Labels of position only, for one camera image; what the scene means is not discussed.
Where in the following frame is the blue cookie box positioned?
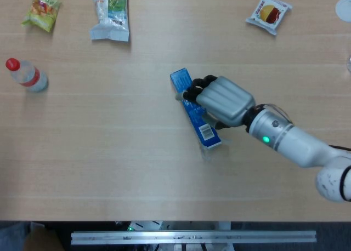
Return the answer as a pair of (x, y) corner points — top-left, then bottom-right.
(169, 67), (231, 161)

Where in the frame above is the white red snack packet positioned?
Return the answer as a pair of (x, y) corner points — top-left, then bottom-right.
(245, 0), (293, 36)

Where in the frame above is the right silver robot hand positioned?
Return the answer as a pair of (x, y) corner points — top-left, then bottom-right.
(175, 75), (256, 130)

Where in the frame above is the red cap water bottle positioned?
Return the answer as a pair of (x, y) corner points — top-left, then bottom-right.
(5, 58), (49, 93)

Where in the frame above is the white round table grommet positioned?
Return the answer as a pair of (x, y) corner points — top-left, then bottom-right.
(335, 0), (351, 23)

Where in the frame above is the aluminium rail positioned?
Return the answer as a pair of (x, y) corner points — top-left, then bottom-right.
(70, 230), (318, 246)

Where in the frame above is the white green snack bag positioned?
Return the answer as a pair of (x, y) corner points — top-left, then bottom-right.
(89, 0), (130, 43)

